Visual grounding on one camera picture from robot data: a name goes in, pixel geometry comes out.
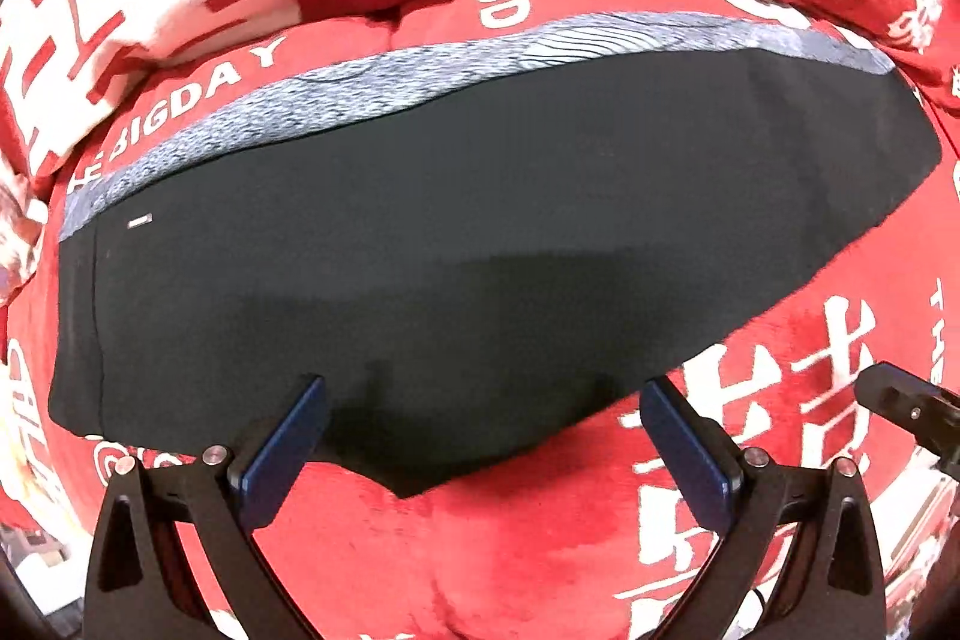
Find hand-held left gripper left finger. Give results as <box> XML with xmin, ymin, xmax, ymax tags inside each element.
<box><xmin>79</xmin><ymin>374</ymin><xmax>331</xmax><ymax>640</ymax></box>

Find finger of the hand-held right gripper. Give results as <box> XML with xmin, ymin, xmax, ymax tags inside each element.
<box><xmin>853</xmin><ymin>361</ymin><xmax>960</xmax><ymax>483</ymax></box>

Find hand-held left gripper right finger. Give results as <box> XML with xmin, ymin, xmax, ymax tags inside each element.
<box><xmin>640</xmin><ymin>376</ymin><xmax>890</xmax><ymax>640</ymax></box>

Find black pants with grey waistband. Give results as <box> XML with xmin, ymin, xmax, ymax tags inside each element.
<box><xmin>46</xmin><ymin>10</ymin><xmax>942</xmax><ymax>498</ymax></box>

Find red printed sofa cover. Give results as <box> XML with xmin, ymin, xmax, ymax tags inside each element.
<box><xmin>0</xmin><ymin>0</ymin><xmax>960</xmax><ymax>640</ymax></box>

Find pale patterned pillow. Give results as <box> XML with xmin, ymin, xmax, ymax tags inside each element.
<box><xmin>0</xmin><ymin>160</ymin><xmax>50</xmax><ymax>307</ymax></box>

